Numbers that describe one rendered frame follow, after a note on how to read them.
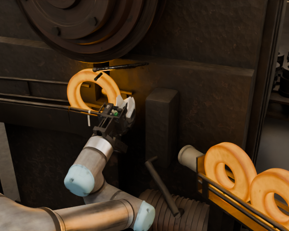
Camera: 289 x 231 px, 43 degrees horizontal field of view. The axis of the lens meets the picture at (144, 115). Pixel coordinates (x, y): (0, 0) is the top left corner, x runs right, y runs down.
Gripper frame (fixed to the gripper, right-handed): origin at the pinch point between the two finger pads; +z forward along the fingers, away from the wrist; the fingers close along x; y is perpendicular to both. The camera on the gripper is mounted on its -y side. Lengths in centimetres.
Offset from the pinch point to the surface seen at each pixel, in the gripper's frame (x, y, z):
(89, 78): 12.6, 7.7, -0.6
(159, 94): -10.4, 5.4, 0.0
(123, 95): 4.3, -1.2, 3.7
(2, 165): 100, -82, 10
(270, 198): -46, 5, -26
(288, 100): -49, -106, 130
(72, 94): 19.4, 1.6, -2.7
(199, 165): -27.4, 0.3, -18.3
